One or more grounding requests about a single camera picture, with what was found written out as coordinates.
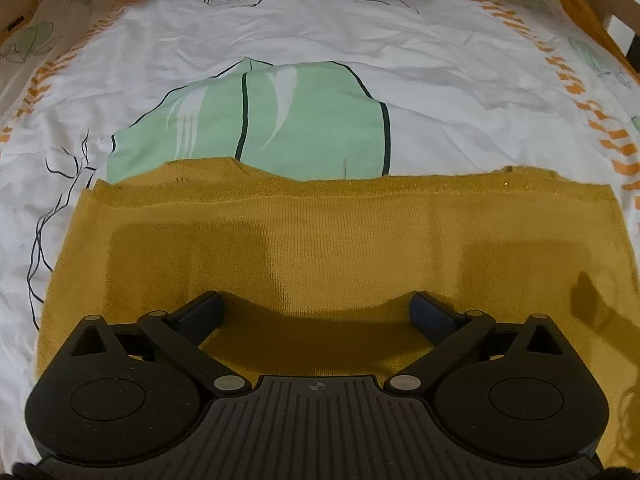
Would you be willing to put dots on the mustard yellow knit sweater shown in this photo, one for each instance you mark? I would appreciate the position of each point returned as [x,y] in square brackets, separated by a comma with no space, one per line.
[320,240]

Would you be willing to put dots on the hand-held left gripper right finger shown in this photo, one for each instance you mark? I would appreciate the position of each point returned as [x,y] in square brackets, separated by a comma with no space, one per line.
[431,311]

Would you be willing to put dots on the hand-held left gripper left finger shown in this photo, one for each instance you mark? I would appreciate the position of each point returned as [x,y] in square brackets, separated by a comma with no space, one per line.
[202,311]

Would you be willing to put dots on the white printed blanket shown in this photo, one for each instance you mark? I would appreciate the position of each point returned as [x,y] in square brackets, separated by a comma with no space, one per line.
[450,110]

